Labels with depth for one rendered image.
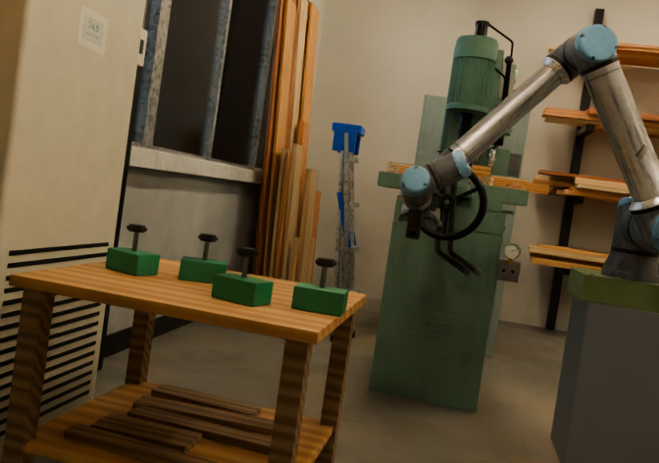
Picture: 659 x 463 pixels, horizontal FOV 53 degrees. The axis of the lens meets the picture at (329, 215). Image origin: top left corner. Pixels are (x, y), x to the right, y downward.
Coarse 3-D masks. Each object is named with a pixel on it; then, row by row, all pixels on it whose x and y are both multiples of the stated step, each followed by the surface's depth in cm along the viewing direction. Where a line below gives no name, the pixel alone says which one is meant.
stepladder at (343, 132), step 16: (336, 128) 350; (352, 128) 350; (336, 144) 350; (352, 144) 349; (352, 160) 351; (352, 176) 363; (336, 192) 350; (352, 192) 363; (352, 208) 363; (352, 224) 363; (336, 240) 350; (352, 240) 364; (336, 256) 350; (352, 256) 364; (336, 272) 350; (352, 272) 364; (352, 288) 364; (352, 336) 364
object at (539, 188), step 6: (402, 168) 283; (498, 180) 273; (504, 180) 272; (510, 180) 272; (516, 180) 271; (504, 186) 272; (528, 186) 270; (534, 186) 269; (540, 186) 269; (546, 186) 268; (534, 192) 269; (540, 192) 269; (546, 192) 268
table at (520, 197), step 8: (384, 176) 269; (392, 176) 268; (400, 176) 268; (384, 184) 269; (392, 184) 268; (472, 184) 260; (448, 192) 253; (456, 192) 253; (488, 192) 259; (496, 192) 258; (504, 192) 257; (512, 192) 257; (520, 192) 256; (528, 192) 255; (488, 200) 259; (496, 200) 258; (504, 200) 257; (512, 200) 257; (520, 200) 256; (528, 200) 255
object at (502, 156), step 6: (498, 150) 288; (504, 150) 288; (510, 150) 287; (498, 156) 288; (504, 156) 288; (498, 162) 288; (504, 162) 288; (498, 168) 288; (504, 168) 288; (492, 174) 289; (498, 174) 288; (504, 174) 288
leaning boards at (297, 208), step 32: (288, 0) 394; (288, 32) 399; (288, 64) 405; (288, 96) 424; (288, 128) 429; (288, 160) 391; (288, 192) 394; (320, 192) 461; (288, 224) 395; (256, 256) 392; (288, 256) 398
